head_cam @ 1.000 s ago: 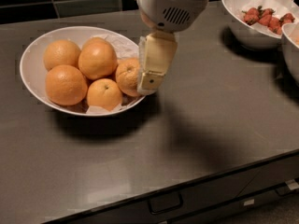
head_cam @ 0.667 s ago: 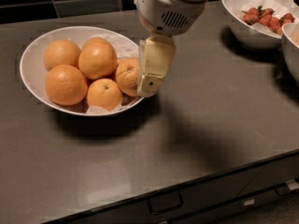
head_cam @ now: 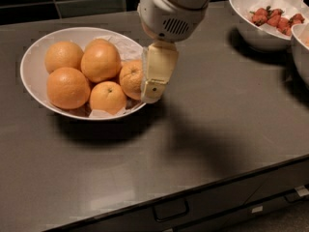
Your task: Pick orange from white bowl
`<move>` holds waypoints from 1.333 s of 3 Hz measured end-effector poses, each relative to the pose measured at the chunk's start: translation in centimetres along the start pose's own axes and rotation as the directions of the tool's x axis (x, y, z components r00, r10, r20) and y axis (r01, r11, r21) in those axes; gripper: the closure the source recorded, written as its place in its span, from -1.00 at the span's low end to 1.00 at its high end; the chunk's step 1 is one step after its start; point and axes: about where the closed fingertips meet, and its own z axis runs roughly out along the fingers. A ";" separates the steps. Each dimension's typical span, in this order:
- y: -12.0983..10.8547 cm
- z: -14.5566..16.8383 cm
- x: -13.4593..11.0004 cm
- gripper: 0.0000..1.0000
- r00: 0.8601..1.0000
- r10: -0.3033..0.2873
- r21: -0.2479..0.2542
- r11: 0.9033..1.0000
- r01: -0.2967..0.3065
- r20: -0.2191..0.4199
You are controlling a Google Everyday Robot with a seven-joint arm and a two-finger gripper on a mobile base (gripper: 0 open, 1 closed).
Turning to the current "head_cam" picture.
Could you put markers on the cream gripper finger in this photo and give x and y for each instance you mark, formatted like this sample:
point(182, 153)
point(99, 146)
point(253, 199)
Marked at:
point(159, 60)

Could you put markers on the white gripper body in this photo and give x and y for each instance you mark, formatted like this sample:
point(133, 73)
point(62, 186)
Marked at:
point(163, 19)

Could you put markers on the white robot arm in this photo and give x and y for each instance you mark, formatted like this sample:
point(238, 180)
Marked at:
point(166, 22)

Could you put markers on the white bowl with strawberries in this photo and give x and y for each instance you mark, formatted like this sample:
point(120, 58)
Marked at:
point(265, 37)

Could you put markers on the white bowl with oranges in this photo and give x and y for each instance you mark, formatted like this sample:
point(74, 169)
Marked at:
point(32, 70)

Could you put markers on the white bowl far right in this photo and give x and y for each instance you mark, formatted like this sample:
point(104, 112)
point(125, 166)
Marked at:
point(300, 50)

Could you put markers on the small orange front centre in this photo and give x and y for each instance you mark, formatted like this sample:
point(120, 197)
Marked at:
point(107, 96)

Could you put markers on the red strawberries pile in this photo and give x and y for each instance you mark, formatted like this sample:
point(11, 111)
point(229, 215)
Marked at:
point(275, 18)

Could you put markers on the dark drawer front with handle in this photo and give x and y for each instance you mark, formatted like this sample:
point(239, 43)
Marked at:
point(210, 207)

